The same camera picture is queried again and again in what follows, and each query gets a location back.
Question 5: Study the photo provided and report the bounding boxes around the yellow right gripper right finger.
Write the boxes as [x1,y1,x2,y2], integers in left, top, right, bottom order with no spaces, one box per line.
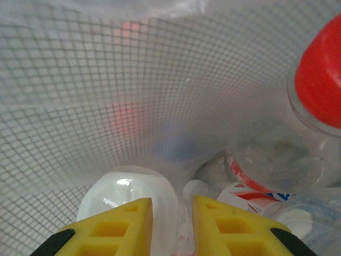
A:
[191,195,318,256]

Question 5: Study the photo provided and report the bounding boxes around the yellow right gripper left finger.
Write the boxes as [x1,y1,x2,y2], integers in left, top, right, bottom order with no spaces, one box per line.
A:
[29,197,154,256]

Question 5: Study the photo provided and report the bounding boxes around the clear bottle red white label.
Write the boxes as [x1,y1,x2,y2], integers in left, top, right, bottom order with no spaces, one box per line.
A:
[215,183,296,214]

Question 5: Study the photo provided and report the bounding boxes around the clear bottle blue label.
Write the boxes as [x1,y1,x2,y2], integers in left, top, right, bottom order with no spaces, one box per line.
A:
[261,191,341,256]

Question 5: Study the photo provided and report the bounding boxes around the clear plastic bucket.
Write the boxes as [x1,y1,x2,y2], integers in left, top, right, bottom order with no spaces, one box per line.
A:
[0,0,341,256]

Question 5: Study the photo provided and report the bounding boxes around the long clear bottle red label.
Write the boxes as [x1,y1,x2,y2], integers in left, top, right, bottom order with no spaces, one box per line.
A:
[286,13,341,139]

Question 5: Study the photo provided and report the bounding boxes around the clear plastic bin liner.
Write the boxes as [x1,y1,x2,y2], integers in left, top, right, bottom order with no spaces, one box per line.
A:
[0,0,341,256]

